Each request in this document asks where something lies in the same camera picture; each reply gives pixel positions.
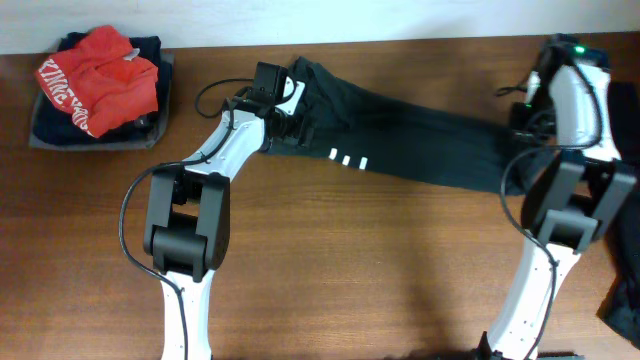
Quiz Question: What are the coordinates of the dark green t-shirt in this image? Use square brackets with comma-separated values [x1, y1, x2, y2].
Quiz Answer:
[269, 57, 552, 195]

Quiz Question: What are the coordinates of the black garment white logo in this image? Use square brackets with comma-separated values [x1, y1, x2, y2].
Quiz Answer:
[600, 82, 639, 347]

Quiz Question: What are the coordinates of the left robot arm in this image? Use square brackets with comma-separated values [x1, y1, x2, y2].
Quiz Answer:
[143, 62, 305, 360]

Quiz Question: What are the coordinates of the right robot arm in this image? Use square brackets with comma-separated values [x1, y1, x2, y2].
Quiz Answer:
[472, 34, 637, 360]

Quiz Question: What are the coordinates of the grey folded garment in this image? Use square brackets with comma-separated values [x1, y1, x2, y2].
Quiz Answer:
[28, 53, 175, 151]

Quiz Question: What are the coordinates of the red folded shirt white lettering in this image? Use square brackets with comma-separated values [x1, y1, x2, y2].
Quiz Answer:
[34, 25, 158, 138]

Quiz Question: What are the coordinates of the navy folded garment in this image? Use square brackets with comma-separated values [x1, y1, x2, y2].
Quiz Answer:
[31, 36, 173, 149]

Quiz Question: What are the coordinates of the left black camera cable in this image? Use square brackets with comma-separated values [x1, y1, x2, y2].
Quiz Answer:
[117, 74, 301, 360]

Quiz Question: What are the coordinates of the black camera cable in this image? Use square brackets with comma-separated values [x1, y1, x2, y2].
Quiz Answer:
[493, 42, 604, 360]
[117, 74, 301, 360]

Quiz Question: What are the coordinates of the right black camera cable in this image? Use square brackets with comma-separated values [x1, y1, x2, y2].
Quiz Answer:
[493, 42, 604, 360]

